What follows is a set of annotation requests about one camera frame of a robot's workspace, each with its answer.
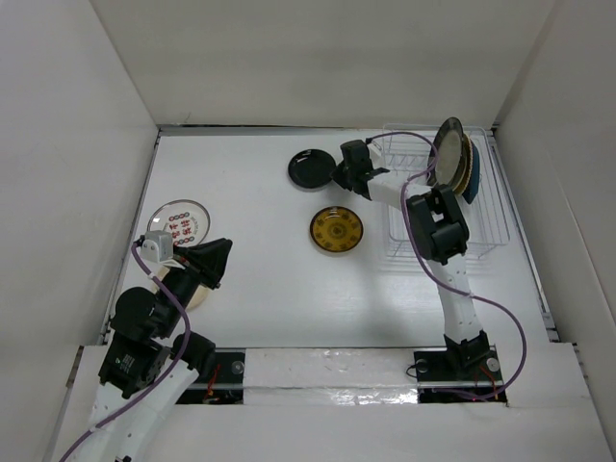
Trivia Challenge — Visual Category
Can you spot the small black round plate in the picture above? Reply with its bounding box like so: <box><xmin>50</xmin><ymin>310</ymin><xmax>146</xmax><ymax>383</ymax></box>
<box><xmin>287</xmin><ymin>149</ymin><xmax>336</xmax><ymax>190</ymax></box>

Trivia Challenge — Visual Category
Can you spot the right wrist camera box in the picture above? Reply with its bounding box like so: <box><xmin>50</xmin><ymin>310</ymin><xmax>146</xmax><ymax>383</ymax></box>
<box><xmin>366</xmin><ymin>140</ymin><xmax>385</xmax><ymax>166</ymax></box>

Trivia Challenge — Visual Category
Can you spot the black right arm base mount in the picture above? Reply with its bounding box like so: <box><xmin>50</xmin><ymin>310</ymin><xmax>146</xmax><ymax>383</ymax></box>
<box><xmin>405</xmin><ymin>340</ymin><xmax>507</xmax><ymax>404</ymax></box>

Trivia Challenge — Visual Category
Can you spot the white plate with red characters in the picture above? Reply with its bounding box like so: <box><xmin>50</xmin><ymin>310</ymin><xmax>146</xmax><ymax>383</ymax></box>
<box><xmin>147</xmin><ymin>199</ymin><xmax>211</xmax><ymax>246</ymax></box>

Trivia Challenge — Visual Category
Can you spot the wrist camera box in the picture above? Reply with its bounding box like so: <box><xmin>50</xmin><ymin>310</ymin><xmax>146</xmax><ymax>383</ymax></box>
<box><xmin>140</xmin><ymin>230</ymin><xmax>173</xmax><ymax>264</ymax></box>
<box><xmin>366</xmin><ymin>140</ymin><xmax>385</xmax><ymax>166</ymax></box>

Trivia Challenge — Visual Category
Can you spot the white wire dish rack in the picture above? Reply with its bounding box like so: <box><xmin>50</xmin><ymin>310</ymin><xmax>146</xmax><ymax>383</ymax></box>
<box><xmin>375</xmin><ymin>124</ymin><xmax>510</xmax><ymax>260</ymax></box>

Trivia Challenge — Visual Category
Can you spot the large brown-rimmed beige plate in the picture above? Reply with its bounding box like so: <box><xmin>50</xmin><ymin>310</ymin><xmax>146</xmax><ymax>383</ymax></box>
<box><xmin>427</xmin><ymin>116</ymin><xmax>466</xmax><ymax>189</ymax></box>

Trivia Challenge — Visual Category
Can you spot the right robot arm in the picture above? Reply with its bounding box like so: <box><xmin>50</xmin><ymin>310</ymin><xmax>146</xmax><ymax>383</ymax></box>
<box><xmin>331</xmin><ymin>140</ymin><xmax>490</xmax><ymax>380</ymax></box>

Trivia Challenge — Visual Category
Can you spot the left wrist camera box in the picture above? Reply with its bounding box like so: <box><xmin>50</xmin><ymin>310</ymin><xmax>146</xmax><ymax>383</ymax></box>
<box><xmin>140</xmin><ymin>230</ymin><xmax>173</xmax><ymax>264</ymax></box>

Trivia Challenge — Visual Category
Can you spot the yellow patterned small plate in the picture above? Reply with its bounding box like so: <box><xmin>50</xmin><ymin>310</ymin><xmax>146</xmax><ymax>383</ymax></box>
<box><xmin>309</xmin><ymin>206</ymin><xmax>364</xmax><ymax>255</ymax></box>

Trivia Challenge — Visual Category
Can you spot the dark blue leaf-shaped dish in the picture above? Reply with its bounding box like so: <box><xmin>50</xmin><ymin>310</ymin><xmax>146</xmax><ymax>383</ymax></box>
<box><xmin>462</xmin><ymin>140</ymin><xmax>481</xmax><ymax>204</ymax></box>

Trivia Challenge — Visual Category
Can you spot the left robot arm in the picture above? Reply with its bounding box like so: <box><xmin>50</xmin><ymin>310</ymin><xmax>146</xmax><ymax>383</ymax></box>
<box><xmin>77</xmin><ymin>231</ymin><xmax>232</xmax><ymax>461</ymax></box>

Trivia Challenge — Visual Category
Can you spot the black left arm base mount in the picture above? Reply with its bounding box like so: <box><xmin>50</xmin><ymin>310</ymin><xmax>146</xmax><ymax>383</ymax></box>
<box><xmin>177</xmin><ymin>348</ymin><xmax>245</xmax><ymax>405</ymax></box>

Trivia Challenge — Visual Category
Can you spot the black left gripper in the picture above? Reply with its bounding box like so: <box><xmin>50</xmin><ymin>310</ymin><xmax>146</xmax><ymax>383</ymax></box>
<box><xmin>157</xmin><ymin>236</ymin><xmax>233</xmax><ymax>335</ymax></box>

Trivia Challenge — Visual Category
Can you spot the round bamboo woven plate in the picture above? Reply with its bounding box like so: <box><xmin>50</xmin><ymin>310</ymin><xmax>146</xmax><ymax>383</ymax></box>
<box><xmin>454</xmin><ymin>135</ymin><xmax>474</xmax><ymax>195</ymax></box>

